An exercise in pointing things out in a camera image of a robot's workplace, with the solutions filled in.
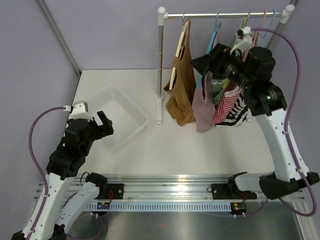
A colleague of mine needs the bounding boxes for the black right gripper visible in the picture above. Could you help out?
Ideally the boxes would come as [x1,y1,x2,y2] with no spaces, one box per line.
[189,44,255,92]

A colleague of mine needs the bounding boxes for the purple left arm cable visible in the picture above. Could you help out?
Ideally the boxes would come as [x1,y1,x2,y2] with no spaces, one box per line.
[28,105,73,238]

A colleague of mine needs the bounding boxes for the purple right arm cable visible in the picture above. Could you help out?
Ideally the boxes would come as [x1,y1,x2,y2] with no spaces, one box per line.
[251,27,316,216]

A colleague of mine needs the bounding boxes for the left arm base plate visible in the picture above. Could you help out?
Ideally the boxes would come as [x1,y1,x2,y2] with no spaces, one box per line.
[96,183,125,200]

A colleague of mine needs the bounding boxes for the pink tank top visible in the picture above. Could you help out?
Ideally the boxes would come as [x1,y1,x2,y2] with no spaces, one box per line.
[191,72,216,133]

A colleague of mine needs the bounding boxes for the black white striped tank top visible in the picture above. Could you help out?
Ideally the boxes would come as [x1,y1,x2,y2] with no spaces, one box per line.
[215,93,252,128]

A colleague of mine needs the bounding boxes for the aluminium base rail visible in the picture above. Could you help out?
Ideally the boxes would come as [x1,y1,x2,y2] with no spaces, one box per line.
[33,173,306,202]

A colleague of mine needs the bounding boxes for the white plastic basket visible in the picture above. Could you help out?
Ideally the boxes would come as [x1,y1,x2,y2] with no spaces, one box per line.
[86,85,149,150]

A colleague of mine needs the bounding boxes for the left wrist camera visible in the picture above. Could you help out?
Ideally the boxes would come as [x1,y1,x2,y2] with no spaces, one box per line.
[69,100,93,121]

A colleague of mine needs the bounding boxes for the pink hanger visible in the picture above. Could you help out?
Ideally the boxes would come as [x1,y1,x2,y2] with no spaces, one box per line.
[251,10,267,47]

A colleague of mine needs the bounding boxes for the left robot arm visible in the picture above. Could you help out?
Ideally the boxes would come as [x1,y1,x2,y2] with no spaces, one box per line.
[12,111,114,240]

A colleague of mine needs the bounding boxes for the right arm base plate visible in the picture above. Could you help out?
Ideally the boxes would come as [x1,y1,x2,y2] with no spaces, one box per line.
[206,183,258,200]

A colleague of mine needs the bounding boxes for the light blue thin hanger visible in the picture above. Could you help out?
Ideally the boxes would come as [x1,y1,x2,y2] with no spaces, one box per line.
[258,10,276,40]

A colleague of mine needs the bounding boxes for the green hanger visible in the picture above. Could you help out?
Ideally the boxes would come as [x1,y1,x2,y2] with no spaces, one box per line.
[228,16,249,90]

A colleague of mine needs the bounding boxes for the green striped tank top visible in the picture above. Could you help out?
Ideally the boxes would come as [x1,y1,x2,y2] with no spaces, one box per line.
[211,39,240,107]

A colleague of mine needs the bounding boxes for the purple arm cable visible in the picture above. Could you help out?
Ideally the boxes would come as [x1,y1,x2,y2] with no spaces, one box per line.
[251,27,316,216]
[28,105,73,238]

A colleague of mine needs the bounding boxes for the cream hanger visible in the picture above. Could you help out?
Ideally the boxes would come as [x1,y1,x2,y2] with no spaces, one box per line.
[169,15,189,91]

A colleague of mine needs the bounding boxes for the white slotted cable duct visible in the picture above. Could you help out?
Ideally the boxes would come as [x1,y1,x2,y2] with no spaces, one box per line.
[84,202,231,212]

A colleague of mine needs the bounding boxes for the metal clothes rack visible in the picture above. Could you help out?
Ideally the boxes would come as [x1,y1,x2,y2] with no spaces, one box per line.
[154,0,297,125]

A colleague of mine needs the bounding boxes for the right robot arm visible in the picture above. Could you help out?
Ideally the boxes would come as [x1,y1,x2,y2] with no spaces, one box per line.
[190,43,320,200]

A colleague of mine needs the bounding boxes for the red striped tank top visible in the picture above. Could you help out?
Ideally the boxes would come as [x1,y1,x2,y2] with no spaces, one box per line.
[213,86,242,125]

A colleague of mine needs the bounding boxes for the brown tank top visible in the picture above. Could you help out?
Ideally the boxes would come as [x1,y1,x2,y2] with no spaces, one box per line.
[163,19,196,126]

